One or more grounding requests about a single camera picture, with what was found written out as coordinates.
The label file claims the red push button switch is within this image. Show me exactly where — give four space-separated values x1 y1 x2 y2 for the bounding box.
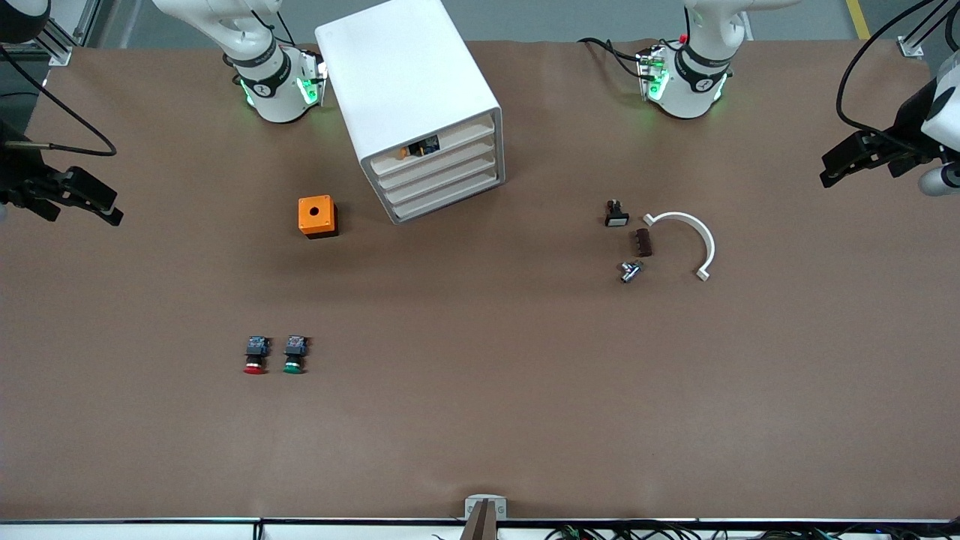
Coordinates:
243 335 271 376

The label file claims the white plastic drawer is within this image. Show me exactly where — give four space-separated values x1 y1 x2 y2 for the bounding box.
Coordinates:
382 151 500 207
370 112 497 179
377 133 499 194
388 169 503 224

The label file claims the white drawer cabinet shell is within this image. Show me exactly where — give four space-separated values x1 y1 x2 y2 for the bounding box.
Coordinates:
314 0 506 226

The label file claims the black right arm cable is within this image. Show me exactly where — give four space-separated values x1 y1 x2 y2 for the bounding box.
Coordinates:
0 43 119 158

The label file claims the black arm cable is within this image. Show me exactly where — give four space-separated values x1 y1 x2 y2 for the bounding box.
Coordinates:
835 0 960 137
0 43 119 158

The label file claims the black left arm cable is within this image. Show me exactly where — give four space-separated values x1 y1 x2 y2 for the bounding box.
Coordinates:
835 0 960 137

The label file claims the aluminium frame profile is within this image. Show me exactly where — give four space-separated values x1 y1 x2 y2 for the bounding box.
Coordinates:
897 0 960 59
19 0 103 67

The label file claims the white curved plastic bracket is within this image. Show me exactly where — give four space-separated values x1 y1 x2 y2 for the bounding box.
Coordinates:
643 211 716 282

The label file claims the orange button enclosure box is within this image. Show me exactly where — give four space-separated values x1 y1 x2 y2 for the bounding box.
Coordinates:
298 195 339 240

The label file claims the green push button switch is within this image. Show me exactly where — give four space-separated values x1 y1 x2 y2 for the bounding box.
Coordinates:
282 334 310 375

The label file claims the black base cable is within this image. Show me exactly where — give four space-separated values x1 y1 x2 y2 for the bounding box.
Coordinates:
577 36 650 80

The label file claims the white table edge rail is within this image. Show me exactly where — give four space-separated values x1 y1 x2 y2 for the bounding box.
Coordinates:
0 516 960 540

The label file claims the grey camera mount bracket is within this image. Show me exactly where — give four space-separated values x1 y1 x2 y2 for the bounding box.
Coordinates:
459 493 509 540

